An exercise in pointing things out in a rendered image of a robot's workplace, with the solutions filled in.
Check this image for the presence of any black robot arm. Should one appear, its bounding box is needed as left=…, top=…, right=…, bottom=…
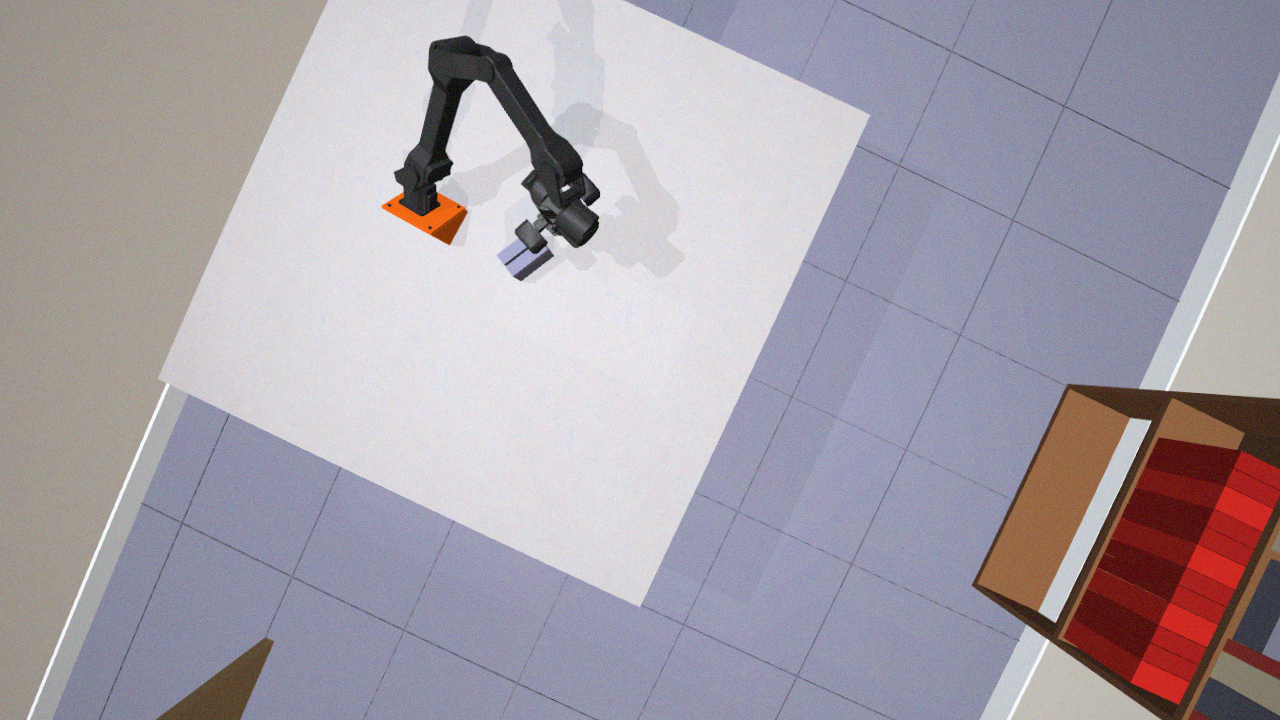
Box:
left=394, top=35, right=599, bottom=249

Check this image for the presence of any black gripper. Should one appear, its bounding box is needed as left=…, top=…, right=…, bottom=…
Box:
left=515, top=173, right=600, bottom=254

